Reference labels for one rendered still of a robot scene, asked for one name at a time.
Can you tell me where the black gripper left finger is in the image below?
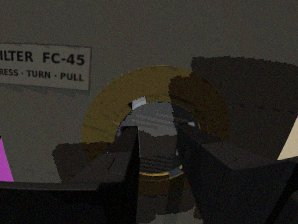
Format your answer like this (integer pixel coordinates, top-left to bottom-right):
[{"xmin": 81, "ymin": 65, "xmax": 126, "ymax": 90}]
[{"xmin": 0, "ymin": 125, "xmax": 140, "ymax": 224}]

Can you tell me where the grey cylinder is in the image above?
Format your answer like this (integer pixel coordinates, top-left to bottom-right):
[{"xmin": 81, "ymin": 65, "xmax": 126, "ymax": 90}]
[{"xmin": 114, "ymin": 96, "xmax": 198, "ymax": 173}]

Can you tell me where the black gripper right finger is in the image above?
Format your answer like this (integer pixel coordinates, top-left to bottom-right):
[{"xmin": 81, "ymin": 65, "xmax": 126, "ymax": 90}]
[{"xmin": 177, "ymin": 123, "xmax": 298, "ymax": 224}]

